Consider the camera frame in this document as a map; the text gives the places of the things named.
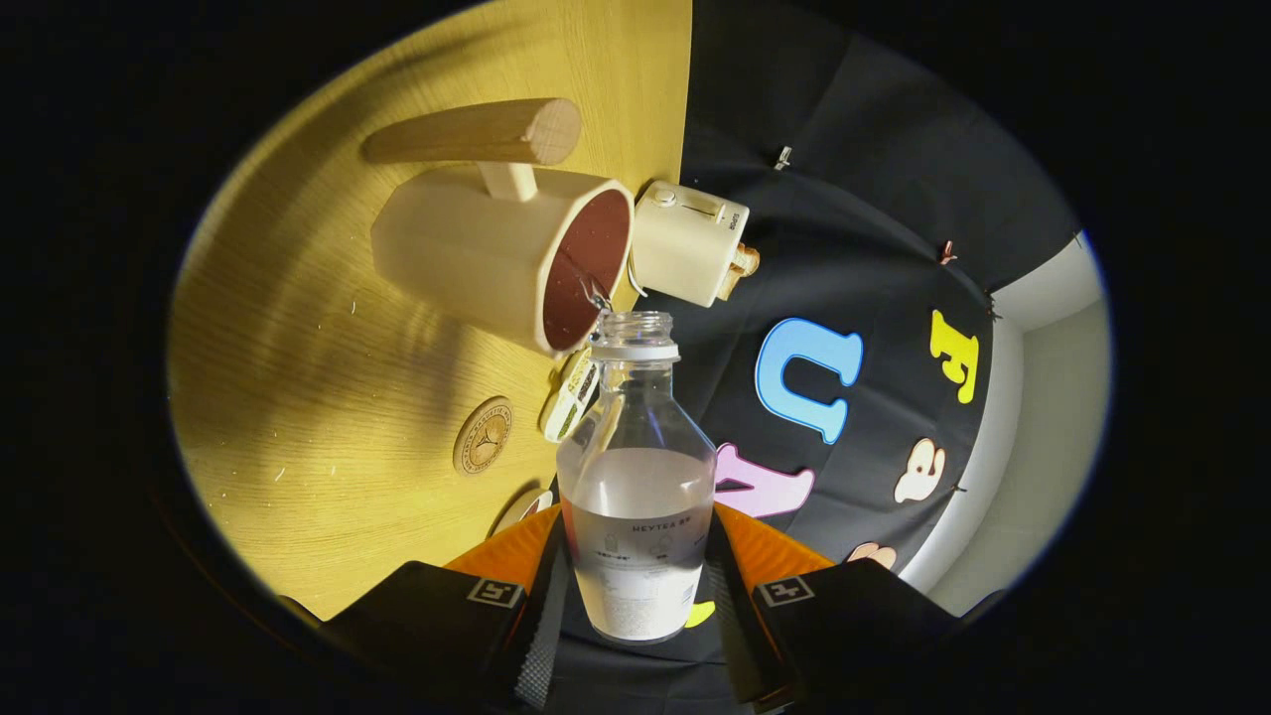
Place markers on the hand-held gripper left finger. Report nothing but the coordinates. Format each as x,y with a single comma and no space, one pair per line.
536,626

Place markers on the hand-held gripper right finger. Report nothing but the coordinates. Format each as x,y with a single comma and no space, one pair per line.
740,636

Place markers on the clear juice bottle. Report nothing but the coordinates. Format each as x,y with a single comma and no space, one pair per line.
635,497

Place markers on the round wooden coaster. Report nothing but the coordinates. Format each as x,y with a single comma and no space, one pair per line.
484,437

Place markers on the small white compartment dish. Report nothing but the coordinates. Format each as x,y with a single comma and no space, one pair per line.
568,402

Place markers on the wooden table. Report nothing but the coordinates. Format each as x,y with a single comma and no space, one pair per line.
298,397

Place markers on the toast slice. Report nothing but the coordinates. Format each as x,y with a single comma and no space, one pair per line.
731,286
747,260

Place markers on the cream toaster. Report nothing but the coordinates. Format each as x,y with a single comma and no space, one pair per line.
685,248

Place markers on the pink clip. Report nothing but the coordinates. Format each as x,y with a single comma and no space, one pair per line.
947,252

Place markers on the white clip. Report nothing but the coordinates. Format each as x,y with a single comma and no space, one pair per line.
782,157

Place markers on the black backdrop cloth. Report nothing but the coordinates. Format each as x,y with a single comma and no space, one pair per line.
844,149

